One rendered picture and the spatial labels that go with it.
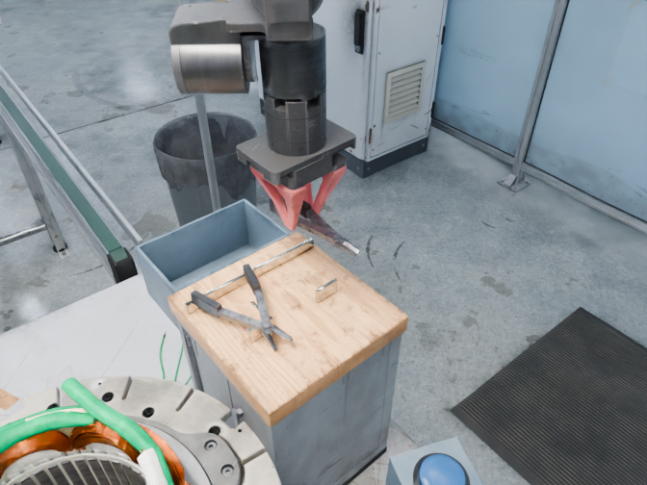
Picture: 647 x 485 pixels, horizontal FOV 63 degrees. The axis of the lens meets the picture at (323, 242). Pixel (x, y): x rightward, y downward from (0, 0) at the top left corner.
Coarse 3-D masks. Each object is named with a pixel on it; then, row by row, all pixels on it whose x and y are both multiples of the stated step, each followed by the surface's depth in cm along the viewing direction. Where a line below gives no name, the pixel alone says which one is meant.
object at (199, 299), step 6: (192, 294) 57; (198, 294) 57; (204, 294) 57; (192, 300) 57; (198, 300) 56; (204, 300) 56; (210, 300) 56; (198, 306) 57; (204, 306) 56; (210, 306) 56; (216, 306) 55; (210, 312) 56; (216, 312) 56
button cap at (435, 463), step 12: (432, 456) 48; (444, 456) 48; (420, 468) 47; (432, 468) 47; (444, 468) 47; (456, 468) 47; (420, 480) 46; (432, 480) 46; (444, 480) 46; (456, 480) 46
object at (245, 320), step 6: (222, 312) 55; (228, 312) 55; (234, 312) 55; (228, 318) 55; (234, 318) 55; (240, 318) 55; (246, 318) 55; (246, 324) 54; (252, 324) 54; (258, 324) 54; (258, 330) 54
